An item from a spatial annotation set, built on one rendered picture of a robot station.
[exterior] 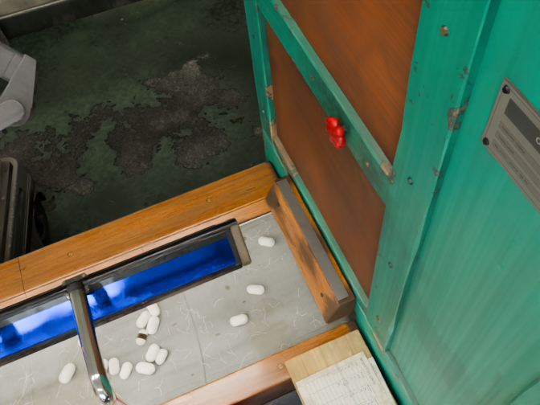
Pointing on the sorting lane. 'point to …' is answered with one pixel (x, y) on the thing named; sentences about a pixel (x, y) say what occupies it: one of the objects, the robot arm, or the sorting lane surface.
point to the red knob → (336, 132)
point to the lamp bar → (124, 288)
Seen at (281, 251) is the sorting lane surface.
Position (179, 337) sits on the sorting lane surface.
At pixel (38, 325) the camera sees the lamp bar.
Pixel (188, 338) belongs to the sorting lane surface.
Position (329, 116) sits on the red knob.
